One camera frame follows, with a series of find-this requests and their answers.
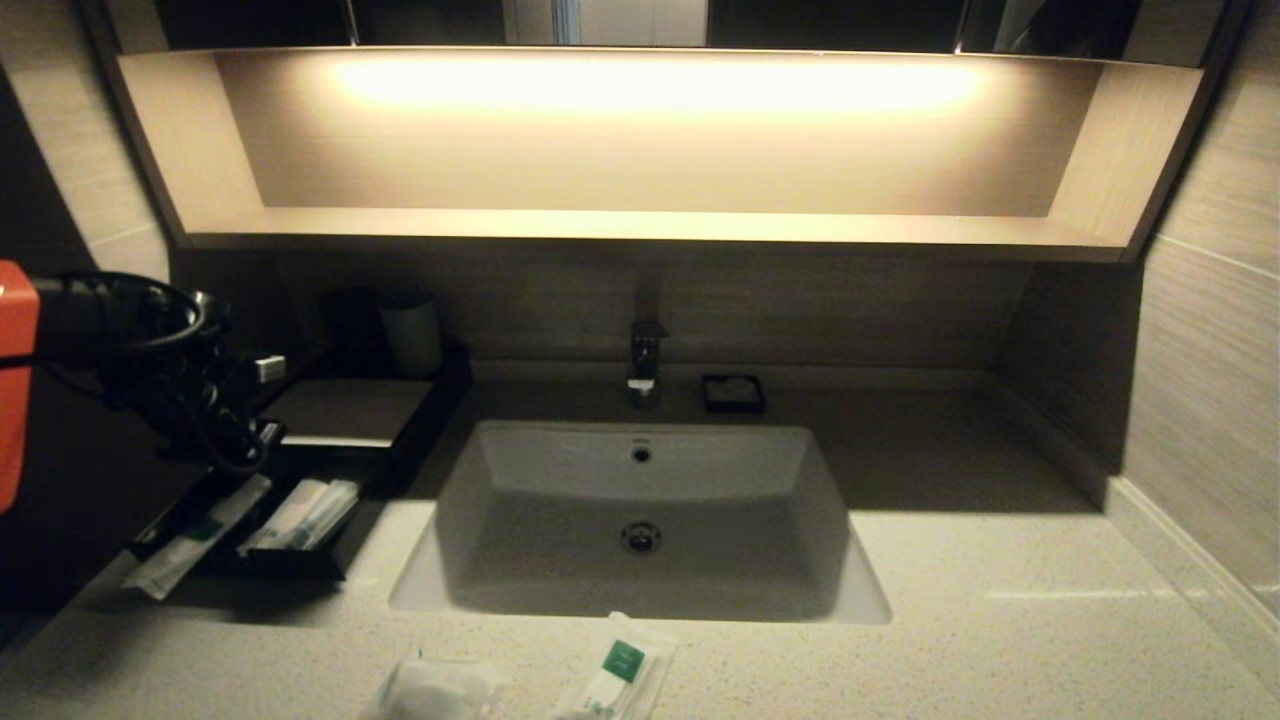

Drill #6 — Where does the long white toothbrush packet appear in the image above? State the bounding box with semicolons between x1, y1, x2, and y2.
122;473;274;601

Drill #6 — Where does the dark grey tumbler cup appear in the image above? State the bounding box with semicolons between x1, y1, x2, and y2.
318;288;391;379

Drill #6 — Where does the wall mirror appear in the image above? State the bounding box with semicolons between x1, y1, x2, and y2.
105;0;1226;71

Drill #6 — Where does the white ceramic sink basin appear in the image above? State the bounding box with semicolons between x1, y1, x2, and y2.
388;420;893;626

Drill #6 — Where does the light grey tumbler cup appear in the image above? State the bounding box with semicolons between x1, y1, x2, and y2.
378;291;446;379

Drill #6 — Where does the white comb packet green label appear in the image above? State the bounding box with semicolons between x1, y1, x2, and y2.
555;610;679;720

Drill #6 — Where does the chrome faucet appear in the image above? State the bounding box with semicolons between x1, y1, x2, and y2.
627;318;669;406

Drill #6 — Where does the black pull-out box drawer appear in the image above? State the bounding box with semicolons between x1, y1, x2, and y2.
128;462;393;583

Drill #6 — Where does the black soap dish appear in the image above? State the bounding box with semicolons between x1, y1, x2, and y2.
701;374;767;415

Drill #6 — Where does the crumpled white shower cap packet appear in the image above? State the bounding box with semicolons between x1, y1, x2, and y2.
365;652;501;720

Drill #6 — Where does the wooden wall shelf niche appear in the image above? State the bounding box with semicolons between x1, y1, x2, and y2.
85;45;1246;266

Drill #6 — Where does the black amenity tray box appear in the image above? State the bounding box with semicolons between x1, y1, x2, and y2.
240;343;476;496

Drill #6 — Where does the warm shelf light strip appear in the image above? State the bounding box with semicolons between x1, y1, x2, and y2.
340;65;986;116

